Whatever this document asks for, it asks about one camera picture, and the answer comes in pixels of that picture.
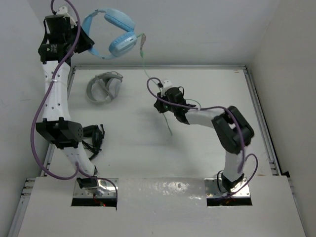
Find green headphone cable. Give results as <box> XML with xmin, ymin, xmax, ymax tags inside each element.
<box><xmin>136</xmin><ymin>33</ymin><xmax>200</xmax><ymax>136</ymax></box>

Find light blue headphones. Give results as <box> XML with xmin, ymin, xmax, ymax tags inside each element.
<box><xmin>81</xmin><ymin>8</ymin><xmax>138</xmax><ymax>60</ymax></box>

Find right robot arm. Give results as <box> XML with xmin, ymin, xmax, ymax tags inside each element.
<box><xmin>154</xmin><ymin>82</ymin><xmax>254</xmax><ymax>192</ymax></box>

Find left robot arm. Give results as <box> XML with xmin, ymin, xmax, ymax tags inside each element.
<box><xmin>32</xmin><ymin>14</ymin><xmax>97</xmax><ymax>176</ymax></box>

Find black headphones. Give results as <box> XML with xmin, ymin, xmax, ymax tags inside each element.
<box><xmin>82</xmin><ymin>124</ymin><xmax>105</xmax><ymax>160</ymax></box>

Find white front cover board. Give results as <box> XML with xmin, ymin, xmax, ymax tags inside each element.
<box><xmin>19</xmin><ymin>176</ymin><xmax>305</xmax><ymax>237</ymax></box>

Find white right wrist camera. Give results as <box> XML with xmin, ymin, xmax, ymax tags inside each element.
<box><xmin>160</xmin><ymin>79</ymin><xmax>173</xmax><ymax>97</ymax></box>

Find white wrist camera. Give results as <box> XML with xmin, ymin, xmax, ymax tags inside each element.
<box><xmin>57</xmin><ymin>4</ymin><xmax>77</xmax><ymax>27</ymax></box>
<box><xmin>160</xmin><ymin>79</ymin><xmax>173</xmax><ymax>97</ymax></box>

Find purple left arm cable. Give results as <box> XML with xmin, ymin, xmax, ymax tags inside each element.
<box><xmin>30</xmin><ymin>0</ymin><xmax>118</xmax><ymax>198</ymax></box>

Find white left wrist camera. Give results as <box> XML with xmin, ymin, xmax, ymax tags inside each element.
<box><xmin>57</xmin><ymin>4</ymin><xmax>77</xmax><ymax>27</ymax></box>

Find aluminium table edge rail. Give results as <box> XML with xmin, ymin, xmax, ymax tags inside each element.
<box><xmin>243</xmin><ymin>67</ymin><xmax>282</xmax><ymax>176</ymax></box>

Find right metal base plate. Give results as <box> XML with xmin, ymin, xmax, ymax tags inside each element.
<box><xmin>204</xmin><ymin>177</ymin><xmax>251</xmax><ymax>198</ymax></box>

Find metal base plate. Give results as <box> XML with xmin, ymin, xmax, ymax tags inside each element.
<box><xmin>73</xmin><ymin>178</ymin><xmax>118</xmax><ymax>198</ymax></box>
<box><xmin>204</xmin><ymin>177</ymin><xmax>251</xmax><ymax>198</ymax></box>

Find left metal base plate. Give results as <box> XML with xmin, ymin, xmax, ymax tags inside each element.
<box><xmin>73</xmin><ymin>178</ymin><xmax>118</xmax><ymax>198</ymax></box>

